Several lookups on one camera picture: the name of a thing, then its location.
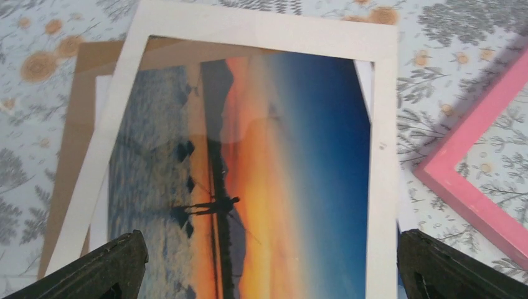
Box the floral patterned table cloth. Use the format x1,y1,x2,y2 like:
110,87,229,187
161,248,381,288
1,1,527,296

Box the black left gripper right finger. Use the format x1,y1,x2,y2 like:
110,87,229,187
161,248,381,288
397,229,527,298

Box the white mat board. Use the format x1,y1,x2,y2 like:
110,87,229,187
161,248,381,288
45,1,400,298

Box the pink wooden picture frame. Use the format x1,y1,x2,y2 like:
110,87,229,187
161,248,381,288
414,49,527,269

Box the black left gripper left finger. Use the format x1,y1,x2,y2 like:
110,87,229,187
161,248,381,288
7,230,148,299

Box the sunset landscape photo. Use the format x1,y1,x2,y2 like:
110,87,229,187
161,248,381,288
105,52,370,298

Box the brown cardboard backing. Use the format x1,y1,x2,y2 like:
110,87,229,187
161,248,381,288
37,36,281,280

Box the clear acrylic sheet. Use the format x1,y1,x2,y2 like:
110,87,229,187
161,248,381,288
106,50,295,219

